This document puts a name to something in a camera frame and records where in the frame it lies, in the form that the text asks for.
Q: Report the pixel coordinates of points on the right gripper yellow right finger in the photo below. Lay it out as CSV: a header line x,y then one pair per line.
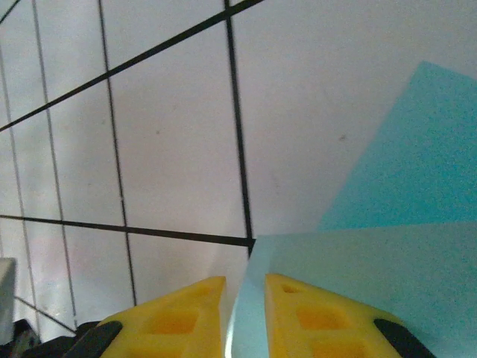
x,y
320,320

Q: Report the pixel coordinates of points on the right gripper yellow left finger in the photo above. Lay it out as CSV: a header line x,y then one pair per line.
x,y
175,324

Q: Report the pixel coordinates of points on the light blue paper sheet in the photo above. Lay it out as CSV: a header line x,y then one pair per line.
x,y
372,261

